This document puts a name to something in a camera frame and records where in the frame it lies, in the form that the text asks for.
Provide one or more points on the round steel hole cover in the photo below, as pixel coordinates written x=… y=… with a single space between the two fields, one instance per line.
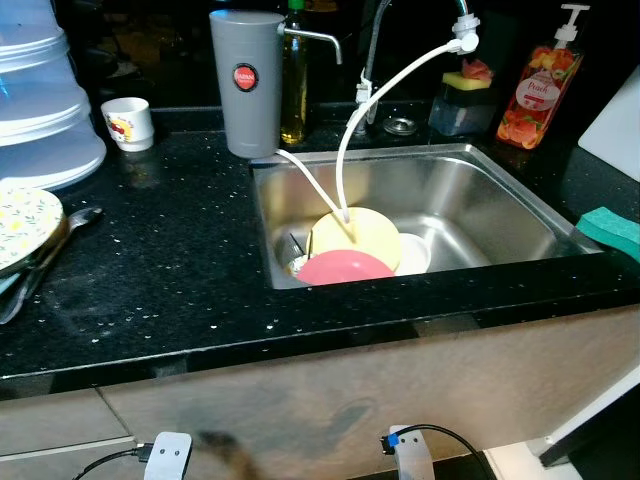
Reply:
x=401 y=126

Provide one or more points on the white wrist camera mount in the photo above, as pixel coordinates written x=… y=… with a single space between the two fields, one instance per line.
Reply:
x=168 y=458
x=412 y=460

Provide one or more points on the chrome gooseneck faucet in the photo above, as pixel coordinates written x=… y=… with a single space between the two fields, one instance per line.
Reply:
x=366 y=70

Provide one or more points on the black fork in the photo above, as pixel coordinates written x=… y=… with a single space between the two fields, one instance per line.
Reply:
x=295 y=245

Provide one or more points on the white cutting board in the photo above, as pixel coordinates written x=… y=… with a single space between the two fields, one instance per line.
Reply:
x=615 y=135

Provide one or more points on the peach soap pump bottle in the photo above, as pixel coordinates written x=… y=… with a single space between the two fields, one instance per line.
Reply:
x=535 y=95

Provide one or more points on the small white bowl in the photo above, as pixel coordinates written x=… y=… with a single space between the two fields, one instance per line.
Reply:
x=415 y=255

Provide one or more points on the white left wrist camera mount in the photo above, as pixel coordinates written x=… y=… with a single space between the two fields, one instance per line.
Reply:
x=168 y=458

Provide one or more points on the yellow sponge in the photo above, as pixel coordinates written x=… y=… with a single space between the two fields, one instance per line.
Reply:
x=458 y=80

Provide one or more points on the stainless steel sink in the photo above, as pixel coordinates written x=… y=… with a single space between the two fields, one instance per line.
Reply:
x=470 y=200

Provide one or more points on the grey water filter canister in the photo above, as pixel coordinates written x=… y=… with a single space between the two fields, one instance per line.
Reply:
x=245 y=110

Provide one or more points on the coral pink round plate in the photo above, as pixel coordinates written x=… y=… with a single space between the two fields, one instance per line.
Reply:
x=345 y=270

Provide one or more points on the narrow tan cabinet door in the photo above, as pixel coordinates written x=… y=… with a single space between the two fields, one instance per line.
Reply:
x=560 y=370

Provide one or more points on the clear sponge holder box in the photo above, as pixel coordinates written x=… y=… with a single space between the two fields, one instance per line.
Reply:
x=460 y=112

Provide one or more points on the oil bottle with green cap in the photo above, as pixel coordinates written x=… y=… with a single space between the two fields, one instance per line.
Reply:
x=293 y=100

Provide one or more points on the white floral plate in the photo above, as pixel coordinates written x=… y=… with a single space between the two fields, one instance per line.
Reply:
x=25 y=225
x=297 y=268

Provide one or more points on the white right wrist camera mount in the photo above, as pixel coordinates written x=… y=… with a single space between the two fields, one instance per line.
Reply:
x=412 y=460

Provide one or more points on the white printed cup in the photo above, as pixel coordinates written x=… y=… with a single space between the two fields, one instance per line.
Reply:
x=130 y=125

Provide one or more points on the red scrub pad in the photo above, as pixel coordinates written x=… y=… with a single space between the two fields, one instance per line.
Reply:
x=478 y=70

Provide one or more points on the translucent white food cover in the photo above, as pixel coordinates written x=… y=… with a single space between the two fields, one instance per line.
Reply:
x=45 y=110

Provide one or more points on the green sponge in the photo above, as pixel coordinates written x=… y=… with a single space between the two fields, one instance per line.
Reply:
x=610 y=232

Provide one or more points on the yellow round plate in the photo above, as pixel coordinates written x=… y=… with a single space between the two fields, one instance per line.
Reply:
x=365 y=235

